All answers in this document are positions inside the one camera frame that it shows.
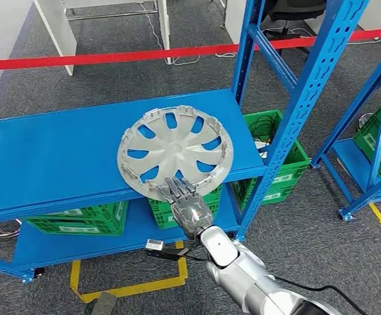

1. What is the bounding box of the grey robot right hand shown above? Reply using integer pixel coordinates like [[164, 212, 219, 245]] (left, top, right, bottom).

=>
[[157, 177, 215, 240]]

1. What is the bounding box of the grey plastic wheel cover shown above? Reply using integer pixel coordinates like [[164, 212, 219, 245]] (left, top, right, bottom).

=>
[[116, 105, 234, 201]]

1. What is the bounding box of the blue metal shelf rack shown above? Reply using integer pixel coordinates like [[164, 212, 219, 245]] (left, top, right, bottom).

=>
[[0, 0, 370, 284], [310, 37, 381, 222]]

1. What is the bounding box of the grey metal plate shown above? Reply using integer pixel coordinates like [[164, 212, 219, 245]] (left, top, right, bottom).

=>
[[92, 292, 117, 315]]

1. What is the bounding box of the red barrier tape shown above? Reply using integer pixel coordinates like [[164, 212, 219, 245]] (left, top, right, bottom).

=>
[[0, 25, 381, 73]]

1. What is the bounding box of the white cabinet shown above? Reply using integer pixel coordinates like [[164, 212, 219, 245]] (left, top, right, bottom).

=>
[[224, 0, 247, 45]]

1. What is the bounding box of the black office chair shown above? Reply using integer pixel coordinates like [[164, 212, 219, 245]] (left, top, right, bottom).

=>
[[262, 0, 327, 55]]

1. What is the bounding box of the white desk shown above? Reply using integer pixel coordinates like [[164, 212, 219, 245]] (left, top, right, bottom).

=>
[[33, 0, 172, 77]]

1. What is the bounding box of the green crate with cables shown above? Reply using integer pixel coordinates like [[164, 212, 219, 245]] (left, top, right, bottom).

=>
[[231, 109, 311, 212]]

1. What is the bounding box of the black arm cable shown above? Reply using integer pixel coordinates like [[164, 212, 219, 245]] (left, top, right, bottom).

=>
[[274, 276, 370, 315]]

